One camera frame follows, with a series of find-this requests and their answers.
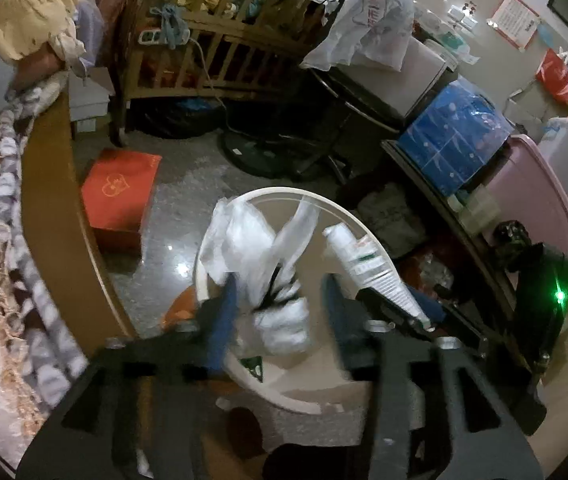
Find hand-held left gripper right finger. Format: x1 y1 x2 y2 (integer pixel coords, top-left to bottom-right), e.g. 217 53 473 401
321 276 545 480

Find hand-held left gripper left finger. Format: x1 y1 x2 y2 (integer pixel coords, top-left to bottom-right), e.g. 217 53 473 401
16 275 245 480

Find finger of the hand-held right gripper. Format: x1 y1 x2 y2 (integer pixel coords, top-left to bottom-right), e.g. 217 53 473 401
356 284 495 356

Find white squeeze tube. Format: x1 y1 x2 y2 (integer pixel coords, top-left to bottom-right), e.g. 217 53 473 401
323 224 437 331

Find white plastic bag black print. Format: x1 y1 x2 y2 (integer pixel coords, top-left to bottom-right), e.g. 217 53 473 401
199 199 322 356

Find white round plastic bin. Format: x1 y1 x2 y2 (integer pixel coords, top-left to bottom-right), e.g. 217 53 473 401
194 186 405 441

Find crumpled dark bag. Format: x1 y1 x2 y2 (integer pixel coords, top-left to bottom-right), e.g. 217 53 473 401
494 220 533 272

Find grey cloth bag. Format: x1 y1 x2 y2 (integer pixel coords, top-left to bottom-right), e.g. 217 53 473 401
355 182 425 257

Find black metal shelf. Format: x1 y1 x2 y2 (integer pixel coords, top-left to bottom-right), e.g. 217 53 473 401
380 139 517 313

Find pink storage bin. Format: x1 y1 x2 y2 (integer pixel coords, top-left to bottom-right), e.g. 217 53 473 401
479 134 568 267

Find red cardboard box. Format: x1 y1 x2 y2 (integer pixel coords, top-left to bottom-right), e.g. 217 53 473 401
81 149 163 253

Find black fan base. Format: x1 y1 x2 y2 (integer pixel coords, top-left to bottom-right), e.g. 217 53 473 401
219 127 351 182

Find blue tissue pack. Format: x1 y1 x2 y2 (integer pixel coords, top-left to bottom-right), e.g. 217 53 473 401
396 82 515 197

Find grey storage box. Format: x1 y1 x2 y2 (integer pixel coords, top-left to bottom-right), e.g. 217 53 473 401
331 35 460 128

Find red shopping bag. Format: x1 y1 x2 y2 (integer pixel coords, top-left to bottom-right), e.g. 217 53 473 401
536 50 568 104

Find white cardboard boxes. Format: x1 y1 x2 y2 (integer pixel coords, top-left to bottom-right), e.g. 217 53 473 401
68 67 115 134

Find wooden crib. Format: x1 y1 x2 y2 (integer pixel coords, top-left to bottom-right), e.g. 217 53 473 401
108 0 345 148

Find large printed white plastic bag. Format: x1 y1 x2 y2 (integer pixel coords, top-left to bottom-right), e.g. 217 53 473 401
301 0 415 71

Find teal cloth strip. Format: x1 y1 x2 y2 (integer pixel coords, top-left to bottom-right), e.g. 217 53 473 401
150 4 191 50

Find wooden bed frame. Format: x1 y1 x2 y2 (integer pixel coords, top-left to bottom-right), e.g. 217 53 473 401
20 87 138 361

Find white cable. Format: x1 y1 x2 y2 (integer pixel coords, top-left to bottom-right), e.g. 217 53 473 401
188 36 231 112

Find red bordered wall poster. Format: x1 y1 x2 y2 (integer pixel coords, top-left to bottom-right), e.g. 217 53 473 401
486 0 541 51

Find white wall outlets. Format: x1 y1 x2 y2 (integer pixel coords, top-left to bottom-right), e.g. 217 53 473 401
445 1 481 32

